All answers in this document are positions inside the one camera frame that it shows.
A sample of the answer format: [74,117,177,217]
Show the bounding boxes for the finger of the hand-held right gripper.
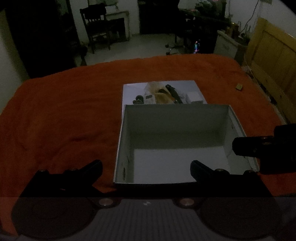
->
[232,136,275,160]

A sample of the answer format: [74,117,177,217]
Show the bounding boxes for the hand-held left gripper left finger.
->
[20,159,116,208]

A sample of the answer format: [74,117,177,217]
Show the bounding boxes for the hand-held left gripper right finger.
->
[177,160,273,208]

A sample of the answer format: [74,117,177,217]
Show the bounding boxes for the white cardboard box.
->
[113,104,260,189]

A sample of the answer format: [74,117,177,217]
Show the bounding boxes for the clear printed plastic bag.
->
[144,82,179,104]

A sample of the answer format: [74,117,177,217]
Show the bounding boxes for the white box lid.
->
[122,80,208,121]

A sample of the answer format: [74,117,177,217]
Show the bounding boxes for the orange blanket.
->
[0,54,289,237]

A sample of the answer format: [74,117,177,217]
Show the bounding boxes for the black stick-shaped tool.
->
[165,84,184,104]

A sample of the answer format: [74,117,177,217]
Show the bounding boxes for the yellow wooden headboard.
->
[245,17,296,124]

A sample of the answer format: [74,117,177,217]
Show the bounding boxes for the white storage bin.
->
[214,30,247,63]

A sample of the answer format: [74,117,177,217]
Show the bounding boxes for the black office chair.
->
[165,0,186,56]

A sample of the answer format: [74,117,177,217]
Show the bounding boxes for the dark cluttered desk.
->
[179,7,232,54]

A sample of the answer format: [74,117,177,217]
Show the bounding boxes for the dark low cabinet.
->
[105,10,131,42]

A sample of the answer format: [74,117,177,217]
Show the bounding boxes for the dark wooden chair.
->
[80,4,112,54]

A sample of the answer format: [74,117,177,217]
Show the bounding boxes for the dark wardrobe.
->
[5,0,80,80]

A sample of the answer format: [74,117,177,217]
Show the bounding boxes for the hanging wall cable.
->
[245,0,259,33]

